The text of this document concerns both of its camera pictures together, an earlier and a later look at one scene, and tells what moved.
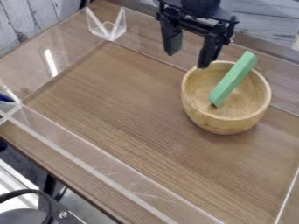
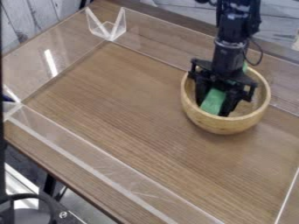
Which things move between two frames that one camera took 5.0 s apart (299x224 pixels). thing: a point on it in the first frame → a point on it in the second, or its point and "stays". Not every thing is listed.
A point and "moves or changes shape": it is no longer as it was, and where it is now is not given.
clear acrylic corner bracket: (107, 30) stays
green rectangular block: (243, 66) moves or changes shape
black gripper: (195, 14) → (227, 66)
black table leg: (49, 186) stays
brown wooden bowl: (244, 108) stays
